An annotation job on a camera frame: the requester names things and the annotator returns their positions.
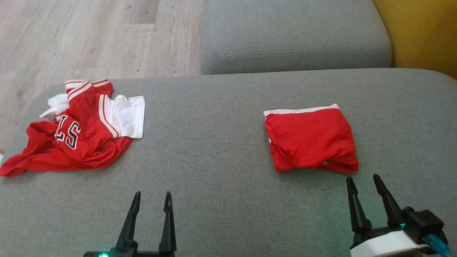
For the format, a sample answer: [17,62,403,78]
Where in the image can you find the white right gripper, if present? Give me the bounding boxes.
[345,174,428,257]

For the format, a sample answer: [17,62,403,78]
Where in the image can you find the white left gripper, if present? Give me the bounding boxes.
[83,191,177,257]

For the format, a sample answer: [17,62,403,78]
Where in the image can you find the red shirt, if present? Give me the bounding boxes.
[263,104,359,174]

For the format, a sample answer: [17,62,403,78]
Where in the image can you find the red and white jersey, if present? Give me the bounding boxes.
[0,79,146,178]

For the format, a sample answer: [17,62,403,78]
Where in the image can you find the small grey sofa seat cushion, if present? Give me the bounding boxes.
[200,0,393,75]

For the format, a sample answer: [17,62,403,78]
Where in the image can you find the blue plug cable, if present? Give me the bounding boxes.
[425,233,452,257]

